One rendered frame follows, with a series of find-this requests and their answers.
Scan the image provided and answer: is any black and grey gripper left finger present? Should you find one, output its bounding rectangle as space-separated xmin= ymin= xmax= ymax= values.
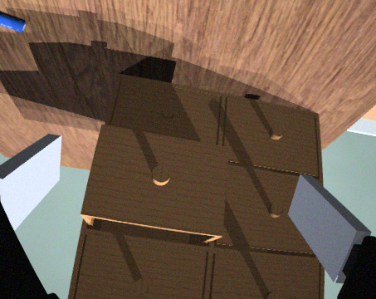
xmin=0 ymin=134 xmax=61 ymax=299

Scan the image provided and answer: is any brown wooden drawer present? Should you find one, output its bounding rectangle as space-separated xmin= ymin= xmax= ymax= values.
xmin=76 ymin=234 xmax=207 ymax=299
xmin=214 ymin=169 xmax=315 ymax=257
xmin=111 ymin=78 xmax=220 ymax=145
xmin=222 ymin=97 xmax=318 ymax=178
xmin=209 ymin=252 xmax=320 ymax=299
xmin=81 ymin=125 xmax=229 ymax=246

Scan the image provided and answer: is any wooden chest of drawers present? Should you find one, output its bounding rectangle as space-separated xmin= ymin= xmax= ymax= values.
xmin=68 ymin=74 xmax=325 ymax=299

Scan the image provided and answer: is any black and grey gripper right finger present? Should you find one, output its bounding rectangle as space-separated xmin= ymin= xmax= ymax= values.
xmin=288 ymin=174 xmax=376 ymax=299

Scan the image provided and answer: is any blue battery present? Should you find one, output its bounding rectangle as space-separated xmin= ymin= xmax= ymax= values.
xmin=0 ymin=13 xmax=26 ymax=32

